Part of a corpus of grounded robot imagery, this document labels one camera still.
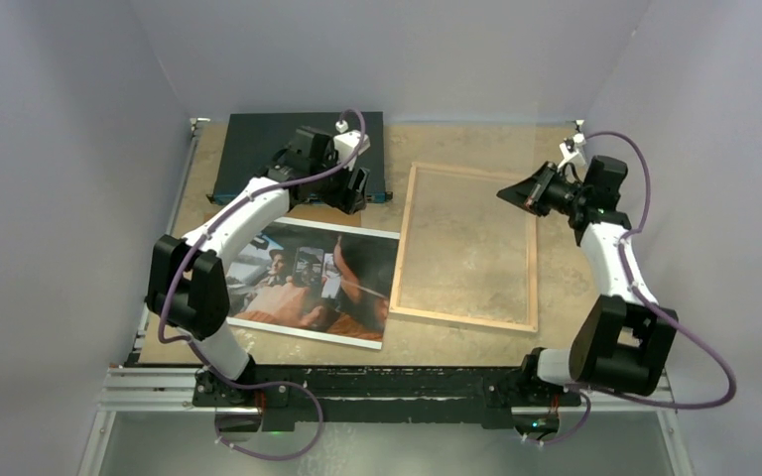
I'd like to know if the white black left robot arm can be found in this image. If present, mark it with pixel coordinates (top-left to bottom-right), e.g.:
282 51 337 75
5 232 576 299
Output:
145 120 370 406

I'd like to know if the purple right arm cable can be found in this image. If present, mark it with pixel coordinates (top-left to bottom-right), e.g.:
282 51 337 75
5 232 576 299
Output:
519 130 738 448

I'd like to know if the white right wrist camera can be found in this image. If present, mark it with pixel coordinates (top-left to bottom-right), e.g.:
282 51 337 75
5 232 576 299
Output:
557 133 587 171

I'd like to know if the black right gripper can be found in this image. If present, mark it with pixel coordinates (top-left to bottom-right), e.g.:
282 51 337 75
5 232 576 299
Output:
498 162 590 218

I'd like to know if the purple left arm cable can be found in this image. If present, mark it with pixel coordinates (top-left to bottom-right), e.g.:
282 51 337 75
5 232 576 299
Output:
156 108 324 462

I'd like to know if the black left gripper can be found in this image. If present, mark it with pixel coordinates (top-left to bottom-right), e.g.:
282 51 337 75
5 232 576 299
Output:
310 150 367 214

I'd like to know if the white wooden picture frame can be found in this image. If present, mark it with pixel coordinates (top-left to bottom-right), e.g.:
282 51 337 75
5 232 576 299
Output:
390 163 539 334

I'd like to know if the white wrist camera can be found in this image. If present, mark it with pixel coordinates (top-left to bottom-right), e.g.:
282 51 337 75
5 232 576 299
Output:
557 133 587 171
333 119 371 166

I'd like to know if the dark network switch box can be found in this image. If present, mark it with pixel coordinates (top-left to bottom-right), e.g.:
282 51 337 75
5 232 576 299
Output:
207 111 393 205

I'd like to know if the clear acrylic sheet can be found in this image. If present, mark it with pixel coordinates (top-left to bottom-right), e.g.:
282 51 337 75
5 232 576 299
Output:
399 126 538 325

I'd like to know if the large printed photo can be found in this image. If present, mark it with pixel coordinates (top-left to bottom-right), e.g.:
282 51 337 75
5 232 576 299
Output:
226 218 399 350

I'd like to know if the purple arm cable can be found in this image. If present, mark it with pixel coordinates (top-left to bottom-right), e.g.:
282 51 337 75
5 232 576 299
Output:
519 130 738 448
156 108 324 462

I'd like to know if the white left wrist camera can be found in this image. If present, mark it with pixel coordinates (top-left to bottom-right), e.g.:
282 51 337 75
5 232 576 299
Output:
333 119 371 166

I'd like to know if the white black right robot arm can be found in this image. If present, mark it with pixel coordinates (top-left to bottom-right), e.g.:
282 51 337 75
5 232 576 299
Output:
496 156 678 404

